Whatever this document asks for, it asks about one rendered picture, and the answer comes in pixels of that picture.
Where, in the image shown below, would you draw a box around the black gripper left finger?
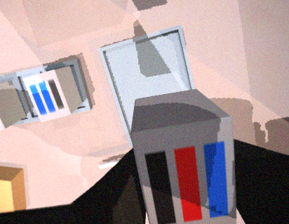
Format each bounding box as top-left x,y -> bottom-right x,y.
0,148 -> 146,224

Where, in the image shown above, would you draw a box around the orange-handled screwdriver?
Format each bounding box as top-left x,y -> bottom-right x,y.
98,159 -> 120,169

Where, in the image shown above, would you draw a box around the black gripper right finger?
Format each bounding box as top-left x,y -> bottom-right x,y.
234,139 -> 289,224

